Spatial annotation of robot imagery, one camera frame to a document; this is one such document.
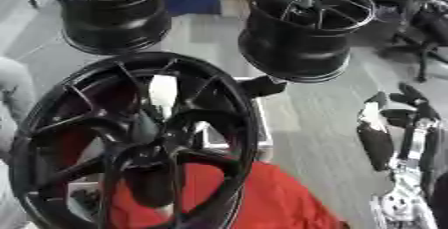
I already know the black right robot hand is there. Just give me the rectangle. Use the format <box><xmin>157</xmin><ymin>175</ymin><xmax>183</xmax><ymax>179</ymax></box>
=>
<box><xmin>355</xmin><ymin>82</ymin><xmax>445</xmax><ymax>191</ymax></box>

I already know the black wheel rim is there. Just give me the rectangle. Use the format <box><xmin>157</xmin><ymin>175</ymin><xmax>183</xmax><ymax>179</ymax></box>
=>
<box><xmin>236</xmin><ymin>0</ymin><xmax>378</xmax><ymax>84</ymax></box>
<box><xmin>38</xmin><ymin>0</ymin><xmax>175</xmax><ymax>56</ymax></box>

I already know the large black spoked wheel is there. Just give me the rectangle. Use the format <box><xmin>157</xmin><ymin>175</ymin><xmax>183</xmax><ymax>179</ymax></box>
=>
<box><xmin>7</xmin><ymin>51</ymin><xmax>263</xmax><ymax>229</ymax></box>

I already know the black office chair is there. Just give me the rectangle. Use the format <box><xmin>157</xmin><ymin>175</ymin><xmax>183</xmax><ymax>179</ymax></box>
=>
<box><xmin>376</xmin><ymin>0</ymin><xmax>448</xmax><ymax>84</ymax></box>

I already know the white wheel stand frame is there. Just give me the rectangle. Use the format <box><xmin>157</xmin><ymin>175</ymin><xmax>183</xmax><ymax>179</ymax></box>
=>
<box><xmin>145</xmin><ymin>74</ymin><xmax>277</xmax><ymax>162</ymax></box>

